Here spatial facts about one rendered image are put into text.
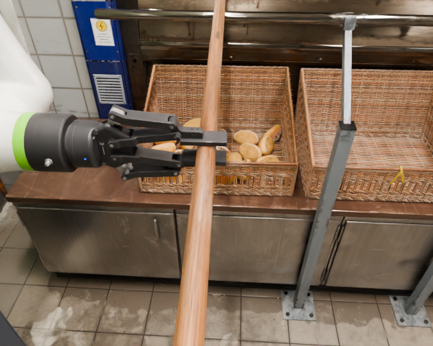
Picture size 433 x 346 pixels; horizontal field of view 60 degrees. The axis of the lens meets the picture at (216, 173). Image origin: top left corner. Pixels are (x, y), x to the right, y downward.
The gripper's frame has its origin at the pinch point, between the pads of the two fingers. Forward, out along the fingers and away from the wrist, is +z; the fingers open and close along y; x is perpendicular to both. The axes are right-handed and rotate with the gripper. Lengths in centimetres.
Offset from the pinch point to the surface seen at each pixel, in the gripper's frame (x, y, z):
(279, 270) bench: -45, 98, 27
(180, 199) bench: -47, 60, -13
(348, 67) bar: -53, 11, 36
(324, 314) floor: -37, 117, 48
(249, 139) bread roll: -77, 54, 12
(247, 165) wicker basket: -50, 46, 10
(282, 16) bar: -62, 1, 17
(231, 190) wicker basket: -50, 58, 5
